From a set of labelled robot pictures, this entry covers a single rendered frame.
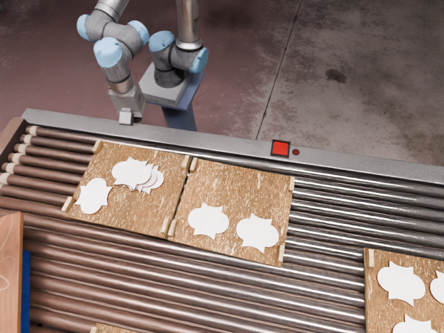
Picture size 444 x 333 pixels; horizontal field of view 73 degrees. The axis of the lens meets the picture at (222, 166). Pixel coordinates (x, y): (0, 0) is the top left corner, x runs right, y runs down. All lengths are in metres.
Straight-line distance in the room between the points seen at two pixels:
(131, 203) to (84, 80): 2.12
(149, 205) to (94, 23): 0.64
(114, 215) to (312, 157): 0.82
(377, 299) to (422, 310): 0.13
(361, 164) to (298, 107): 1.41
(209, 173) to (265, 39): 2.25
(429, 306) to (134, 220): 1.02
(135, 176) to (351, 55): 2.51
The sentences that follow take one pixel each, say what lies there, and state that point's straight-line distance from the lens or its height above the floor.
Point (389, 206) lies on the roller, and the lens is 1.29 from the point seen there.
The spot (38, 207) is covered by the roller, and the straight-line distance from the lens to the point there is 1.38.
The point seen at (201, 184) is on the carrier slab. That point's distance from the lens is 1.17.
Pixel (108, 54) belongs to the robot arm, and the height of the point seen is 1.44.
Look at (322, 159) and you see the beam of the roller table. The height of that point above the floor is 0.92.
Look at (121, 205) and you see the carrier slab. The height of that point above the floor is 0.94.
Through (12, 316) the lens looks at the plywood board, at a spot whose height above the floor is 1.04.
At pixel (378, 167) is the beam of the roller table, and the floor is 0.92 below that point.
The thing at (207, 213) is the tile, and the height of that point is 0.95.
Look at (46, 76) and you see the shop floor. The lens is 3.40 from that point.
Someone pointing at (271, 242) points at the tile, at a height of 0.95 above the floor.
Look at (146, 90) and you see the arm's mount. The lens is 1.54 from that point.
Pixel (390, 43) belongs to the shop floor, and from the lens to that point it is 3.50.
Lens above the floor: 1.99
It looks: 61 degrees down
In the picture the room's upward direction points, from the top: 5 degrees counter-clockwise
